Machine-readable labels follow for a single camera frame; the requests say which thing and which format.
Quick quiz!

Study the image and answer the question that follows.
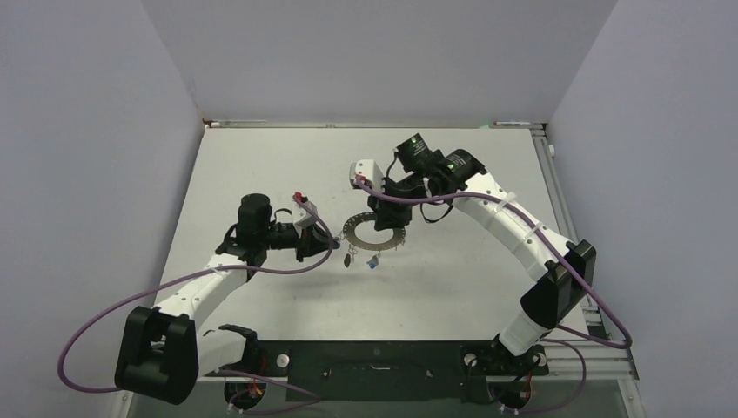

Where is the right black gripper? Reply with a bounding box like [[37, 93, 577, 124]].
[[368, 170, 428, 229]]

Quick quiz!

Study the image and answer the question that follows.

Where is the metal perforated ring disc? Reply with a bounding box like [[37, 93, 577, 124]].
[[341, 212, 406, 253]]

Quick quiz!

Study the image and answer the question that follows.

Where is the blue head key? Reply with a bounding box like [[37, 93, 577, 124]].
[[366, 254, 380, 269]]

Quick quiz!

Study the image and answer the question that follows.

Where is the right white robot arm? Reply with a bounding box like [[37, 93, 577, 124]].
[[349, 134, 596, 373]]

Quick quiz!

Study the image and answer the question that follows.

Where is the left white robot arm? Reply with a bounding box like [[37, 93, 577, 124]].
[[114, 193, 339, 405]]

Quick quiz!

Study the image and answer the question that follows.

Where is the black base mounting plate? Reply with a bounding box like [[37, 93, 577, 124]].
[[225, 340, 549, 403]]

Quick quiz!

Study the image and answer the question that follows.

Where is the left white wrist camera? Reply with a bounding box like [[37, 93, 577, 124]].
[[290, 192, 316, 235]]

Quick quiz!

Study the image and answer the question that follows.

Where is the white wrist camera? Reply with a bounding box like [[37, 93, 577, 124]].
[[348, 159, 385, 192], [290, 192, 316, 235]]

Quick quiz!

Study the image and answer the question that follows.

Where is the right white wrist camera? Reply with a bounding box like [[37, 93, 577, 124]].
[[348, 159, 385, 192]]

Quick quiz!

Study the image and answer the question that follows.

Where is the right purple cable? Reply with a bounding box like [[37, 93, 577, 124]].
[[352, 175, 634, 415]]

